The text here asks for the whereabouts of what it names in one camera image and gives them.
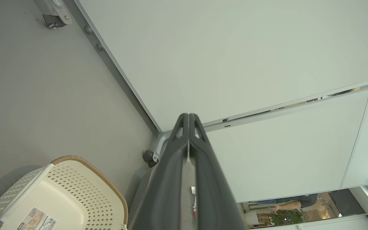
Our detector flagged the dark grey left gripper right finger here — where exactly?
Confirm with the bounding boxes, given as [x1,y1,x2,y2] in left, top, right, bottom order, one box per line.
[189,113,247,230]

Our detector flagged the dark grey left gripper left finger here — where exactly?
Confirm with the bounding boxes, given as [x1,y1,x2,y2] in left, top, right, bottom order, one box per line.
[128,113,189,230]

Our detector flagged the cream perforated laundry basket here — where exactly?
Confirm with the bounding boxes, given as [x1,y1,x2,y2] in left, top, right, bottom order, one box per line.
[0,156,129,230]

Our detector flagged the paper basket label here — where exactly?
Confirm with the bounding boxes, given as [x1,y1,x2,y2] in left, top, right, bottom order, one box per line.
[17,207,58,230]

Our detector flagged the black caster wheel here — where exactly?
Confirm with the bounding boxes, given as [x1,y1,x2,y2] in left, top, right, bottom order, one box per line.
[142,150,157,168]
[42,14,67,29]

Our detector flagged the white plant pot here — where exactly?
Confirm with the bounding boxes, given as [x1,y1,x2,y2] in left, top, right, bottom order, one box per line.
[244,211,262,226]

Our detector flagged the green potted plant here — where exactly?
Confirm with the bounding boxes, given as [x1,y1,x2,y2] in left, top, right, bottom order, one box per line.
[269,209,306,226]

